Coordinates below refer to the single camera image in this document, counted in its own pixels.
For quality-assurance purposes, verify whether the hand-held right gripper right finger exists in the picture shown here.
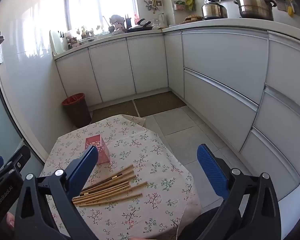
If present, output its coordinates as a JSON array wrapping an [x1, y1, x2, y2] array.
[[196, 144, 282, 240]]

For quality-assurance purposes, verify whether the steel kettle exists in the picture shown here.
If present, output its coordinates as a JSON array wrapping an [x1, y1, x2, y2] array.
[[202, 0, 228, 20]]

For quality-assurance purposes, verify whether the yellow hanging tool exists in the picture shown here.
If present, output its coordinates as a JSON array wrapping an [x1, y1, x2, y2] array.
[[285, 0, 297, 17]]

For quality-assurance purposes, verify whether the pink perforated utensil holder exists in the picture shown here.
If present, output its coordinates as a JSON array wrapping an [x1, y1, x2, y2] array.
[[85, 134, 111, 165]]

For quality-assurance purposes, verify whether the white cabinet with doors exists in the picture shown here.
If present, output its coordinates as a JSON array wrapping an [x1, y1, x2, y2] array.
[[54, 34, 170, 107]]

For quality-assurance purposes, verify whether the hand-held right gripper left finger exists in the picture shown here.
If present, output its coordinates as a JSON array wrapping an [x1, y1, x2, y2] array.
[[14, 145, 99, 240]]

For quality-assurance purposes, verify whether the red trash bin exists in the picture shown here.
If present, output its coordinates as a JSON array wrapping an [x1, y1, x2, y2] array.
[[62, 93, 92, 128]]

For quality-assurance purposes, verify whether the person's left hand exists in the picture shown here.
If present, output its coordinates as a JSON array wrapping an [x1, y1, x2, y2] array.
[[5, 212, 16, 229]]

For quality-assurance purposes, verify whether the white countertop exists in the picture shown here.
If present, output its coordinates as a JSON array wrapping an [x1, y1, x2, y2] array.
[[52, 17, 300, 61]]

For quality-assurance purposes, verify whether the brown floor mat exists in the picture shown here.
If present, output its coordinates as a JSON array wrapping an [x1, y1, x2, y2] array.
[[134, 91, 187, 117], [90, 100, 140, 124]]

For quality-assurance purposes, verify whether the white cutting board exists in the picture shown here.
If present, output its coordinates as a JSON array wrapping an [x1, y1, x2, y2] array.
[[49, 30, 63, 57]]

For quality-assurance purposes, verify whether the clear glass pitcher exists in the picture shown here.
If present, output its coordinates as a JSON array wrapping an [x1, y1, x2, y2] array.
[[157, 12, 168, 28]]

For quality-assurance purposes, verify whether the floral tablecloth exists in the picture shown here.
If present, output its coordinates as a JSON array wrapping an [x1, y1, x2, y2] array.
[[40, 114, 200, 240]]

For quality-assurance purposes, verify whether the kitchen window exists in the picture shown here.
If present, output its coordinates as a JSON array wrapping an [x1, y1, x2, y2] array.
[[65, 0, 140, 30]]

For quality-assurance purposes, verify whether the person's dark trouser leg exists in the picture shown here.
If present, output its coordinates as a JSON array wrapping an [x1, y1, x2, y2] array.
[[176, 205, 243, 240]]

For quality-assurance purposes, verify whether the steel steamer pot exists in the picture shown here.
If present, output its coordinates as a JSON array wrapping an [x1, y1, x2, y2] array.
[[233, 0, 277, 21]]

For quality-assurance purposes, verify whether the frosted glass door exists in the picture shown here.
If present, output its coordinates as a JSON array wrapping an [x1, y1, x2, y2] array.
[[0, 5, 49, 180]]

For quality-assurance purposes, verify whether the group of bamboo chopsticks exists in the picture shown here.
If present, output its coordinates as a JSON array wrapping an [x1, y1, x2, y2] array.
[[72, 164, 148, 207]]

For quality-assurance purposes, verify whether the white cabinet with drawers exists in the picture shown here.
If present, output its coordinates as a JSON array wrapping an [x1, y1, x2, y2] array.
[[164, 27, 300, 202]]

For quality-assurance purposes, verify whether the black frying pan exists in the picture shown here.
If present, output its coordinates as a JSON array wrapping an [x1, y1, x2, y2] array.
[[127, 18, 154, 33]]

